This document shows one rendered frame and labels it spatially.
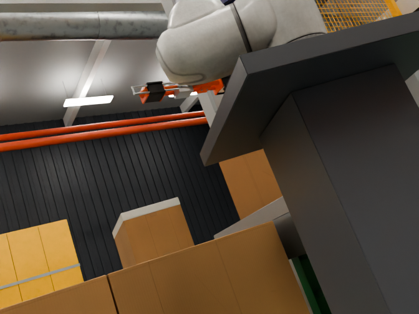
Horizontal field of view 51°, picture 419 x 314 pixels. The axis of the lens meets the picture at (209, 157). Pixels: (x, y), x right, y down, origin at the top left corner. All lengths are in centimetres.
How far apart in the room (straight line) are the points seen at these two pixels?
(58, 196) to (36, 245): 399
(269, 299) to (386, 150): 74
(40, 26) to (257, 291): 649
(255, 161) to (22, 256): 736
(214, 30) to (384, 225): 56
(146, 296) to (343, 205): 68
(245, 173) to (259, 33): 92
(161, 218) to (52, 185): 991
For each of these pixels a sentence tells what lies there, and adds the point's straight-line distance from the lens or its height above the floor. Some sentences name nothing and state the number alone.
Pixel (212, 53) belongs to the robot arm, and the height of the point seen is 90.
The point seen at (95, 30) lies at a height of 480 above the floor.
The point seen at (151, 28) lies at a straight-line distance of 821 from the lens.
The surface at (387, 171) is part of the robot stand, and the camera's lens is 91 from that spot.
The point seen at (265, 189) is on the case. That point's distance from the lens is 177.
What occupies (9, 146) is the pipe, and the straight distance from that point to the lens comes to 979.
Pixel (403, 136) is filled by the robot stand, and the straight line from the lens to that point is 95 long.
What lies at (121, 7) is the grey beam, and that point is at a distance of 457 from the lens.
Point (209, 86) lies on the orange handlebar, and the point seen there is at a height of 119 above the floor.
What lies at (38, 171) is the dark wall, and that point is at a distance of 1286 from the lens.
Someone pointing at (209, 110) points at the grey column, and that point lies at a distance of 317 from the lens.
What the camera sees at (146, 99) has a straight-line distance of 180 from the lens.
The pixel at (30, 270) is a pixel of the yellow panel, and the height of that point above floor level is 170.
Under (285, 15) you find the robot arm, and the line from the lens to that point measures 104.
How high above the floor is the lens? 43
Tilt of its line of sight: 15 degrees up
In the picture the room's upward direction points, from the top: 21 degrees counter-clockwise
